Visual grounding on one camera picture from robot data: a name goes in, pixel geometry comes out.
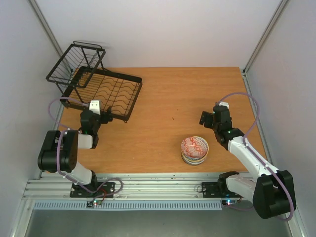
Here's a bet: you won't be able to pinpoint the red patterned bowl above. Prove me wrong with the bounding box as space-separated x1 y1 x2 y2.
181 136 209 160

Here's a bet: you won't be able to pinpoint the black wire dish rack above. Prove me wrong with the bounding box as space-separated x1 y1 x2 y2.
46 41 143 122

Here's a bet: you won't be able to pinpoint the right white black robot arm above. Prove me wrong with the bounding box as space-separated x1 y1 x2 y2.
199 105 296 221

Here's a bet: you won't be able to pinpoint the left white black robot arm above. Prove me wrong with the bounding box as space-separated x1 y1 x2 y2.
38 107 113 197

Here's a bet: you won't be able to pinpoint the left small circuit board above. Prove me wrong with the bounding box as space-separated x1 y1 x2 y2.
86 200 103 208

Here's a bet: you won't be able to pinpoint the small circuit board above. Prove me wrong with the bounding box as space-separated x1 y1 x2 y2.
222 199 238 206
86 200 103 208

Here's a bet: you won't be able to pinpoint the right small circuit board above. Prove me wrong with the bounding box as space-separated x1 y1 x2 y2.
222 199 238 206

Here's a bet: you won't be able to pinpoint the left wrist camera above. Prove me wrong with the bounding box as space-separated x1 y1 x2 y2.
89 100 101 115

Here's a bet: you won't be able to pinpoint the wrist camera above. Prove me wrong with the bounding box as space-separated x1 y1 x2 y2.
89 100 101 115
215 101 229 109

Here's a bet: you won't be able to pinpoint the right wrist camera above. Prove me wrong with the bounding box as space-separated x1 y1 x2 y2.
215 101 229 109

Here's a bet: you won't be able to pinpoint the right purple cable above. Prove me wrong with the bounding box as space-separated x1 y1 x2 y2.
218 92 297 221

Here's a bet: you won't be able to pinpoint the purple cable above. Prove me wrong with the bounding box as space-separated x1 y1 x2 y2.
218 92 297 221
48 97 123 198

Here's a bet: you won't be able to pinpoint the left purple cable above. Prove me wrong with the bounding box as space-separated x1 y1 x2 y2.
48 97 123 198

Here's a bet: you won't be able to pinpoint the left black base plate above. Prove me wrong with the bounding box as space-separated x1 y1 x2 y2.
70 182 116 198

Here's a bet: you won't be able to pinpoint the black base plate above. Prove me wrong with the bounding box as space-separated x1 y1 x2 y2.
202 182 241 198
70 182 116 198

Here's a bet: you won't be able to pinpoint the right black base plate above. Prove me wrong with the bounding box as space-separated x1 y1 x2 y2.
202 182 241 198

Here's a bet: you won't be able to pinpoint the aluminium frame rails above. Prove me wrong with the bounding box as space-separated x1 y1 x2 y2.
22 66 307 237

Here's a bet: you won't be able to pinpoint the grey slotted cable duct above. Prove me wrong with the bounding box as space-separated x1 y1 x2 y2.
33 200 222 211

